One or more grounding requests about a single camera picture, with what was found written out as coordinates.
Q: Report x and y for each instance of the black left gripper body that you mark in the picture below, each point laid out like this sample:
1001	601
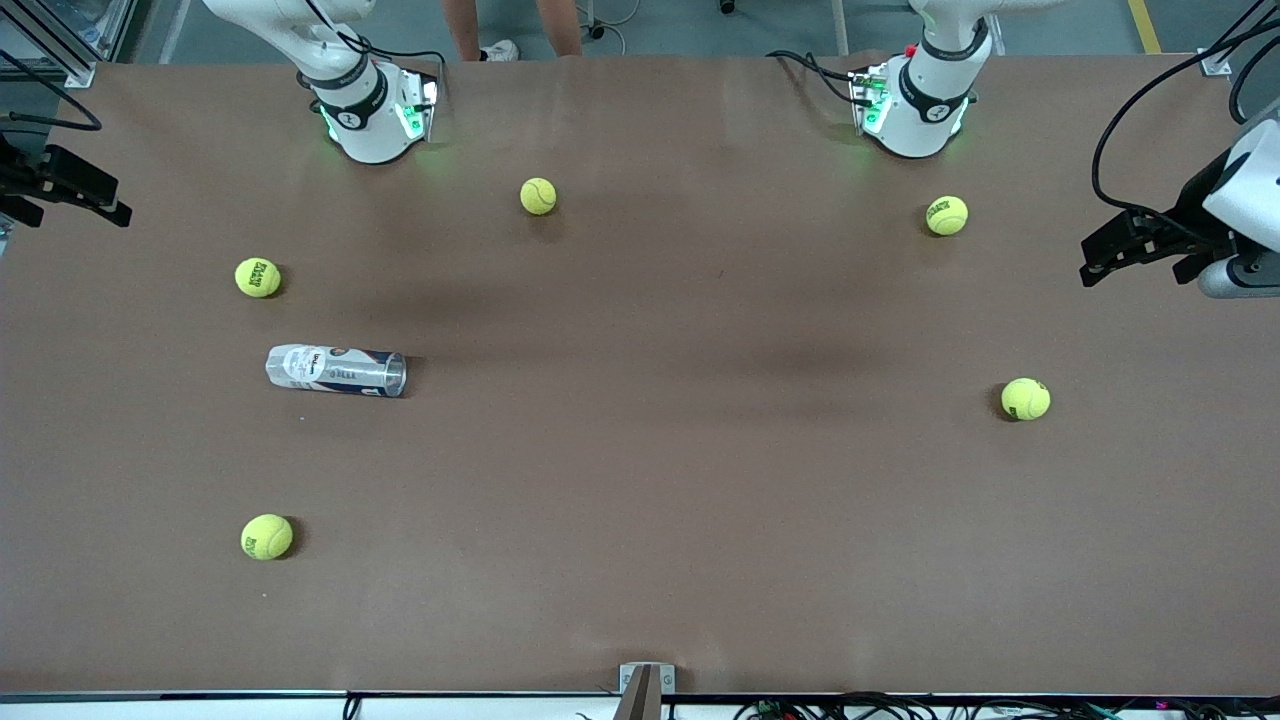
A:
1190	218

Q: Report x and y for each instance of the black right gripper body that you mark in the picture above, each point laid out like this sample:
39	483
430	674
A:
22	177

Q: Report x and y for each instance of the clear plastic tennis ball can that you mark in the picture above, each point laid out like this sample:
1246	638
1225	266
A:
335	370

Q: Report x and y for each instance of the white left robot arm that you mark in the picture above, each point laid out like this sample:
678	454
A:
925	110

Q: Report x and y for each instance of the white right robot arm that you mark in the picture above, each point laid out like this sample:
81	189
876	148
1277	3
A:
365	110

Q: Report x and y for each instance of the yellow tennis ball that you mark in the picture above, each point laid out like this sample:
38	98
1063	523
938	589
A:
266	537
257	277
538	196
1026	398
947	215

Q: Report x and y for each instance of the person legs with shoes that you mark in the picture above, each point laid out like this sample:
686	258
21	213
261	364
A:
555	25

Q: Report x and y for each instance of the aluminium frame profile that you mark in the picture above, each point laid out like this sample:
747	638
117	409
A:
60	30

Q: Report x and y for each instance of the silver table corner bracket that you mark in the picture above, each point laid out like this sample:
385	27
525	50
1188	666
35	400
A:
1215	62

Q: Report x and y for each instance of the grey metal camera mount bracket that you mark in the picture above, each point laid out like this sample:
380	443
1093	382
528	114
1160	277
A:
645	685

